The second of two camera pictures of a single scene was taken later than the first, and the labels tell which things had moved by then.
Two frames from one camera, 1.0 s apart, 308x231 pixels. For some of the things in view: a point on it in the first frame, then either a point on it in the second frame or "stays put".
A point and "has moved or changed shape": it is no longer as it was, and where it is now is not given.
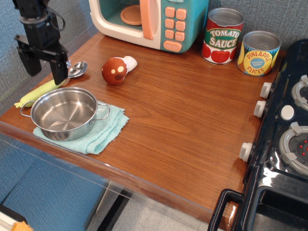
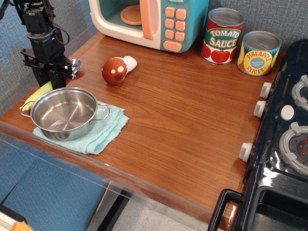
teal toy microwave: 174,26 stays put
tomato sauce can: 224,26 stays put
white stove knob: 259,108 stays put
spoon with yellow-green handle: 41,90 has moved or changed shape
